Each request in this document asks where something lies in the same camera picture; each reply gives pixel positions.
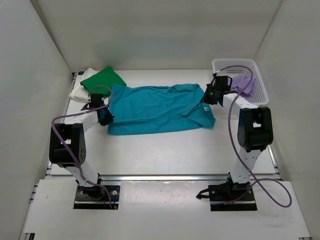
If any teal t-shirt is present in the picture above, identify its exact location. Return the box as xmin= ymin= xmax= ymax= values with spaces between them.
xmin=107 ymin=83 xmax=216 ymax=136

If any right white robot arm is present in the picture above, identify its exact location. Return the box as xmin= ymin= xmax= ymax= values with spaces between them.
xmin=201 ymin=74 xmax=274 ymax=200

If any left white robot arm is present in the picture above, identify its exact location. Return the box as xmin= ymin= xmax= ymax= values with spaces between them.
xmin=49 ymin=93 xmax=115 ymax=200

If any folded white t-shirt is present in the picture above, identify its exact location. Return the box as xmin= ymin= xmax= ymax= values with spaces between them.
xmin=69 ymin=68 xmax=98 ymax=103

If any folded green t-shirt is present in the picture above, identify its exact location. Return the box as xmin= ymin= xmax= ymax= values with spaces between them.
xmin=80 ymin=66 xmax=127 ymax=97

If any crumpled lilac t-shirt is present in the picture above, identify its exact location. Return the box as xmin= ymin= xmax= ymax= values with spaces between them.
xmin=231 ymin=74 xmax=257 ymax=97

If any white plastic basket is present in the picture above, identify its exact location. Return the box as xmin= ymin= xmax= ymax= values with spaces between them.
xmin=212 ymin=58 xmax=269 ymax=105

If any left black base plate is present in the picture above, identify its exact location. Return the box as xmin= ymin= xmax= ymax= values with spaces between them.
xmin=73 ymin=180 xmax=121 ymax=210

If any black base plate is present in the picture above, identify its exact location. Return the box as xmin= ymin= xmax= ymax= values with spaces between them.
xmin=73 ymin=180 xmax=121 ymax=210
xmin=196 ymin=183 xmax=258 ymax=212

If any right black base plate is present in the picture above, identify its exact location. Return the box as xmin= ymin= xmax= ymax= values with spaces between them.
xmin=196 ymin=183 xmax=258 ymax=212

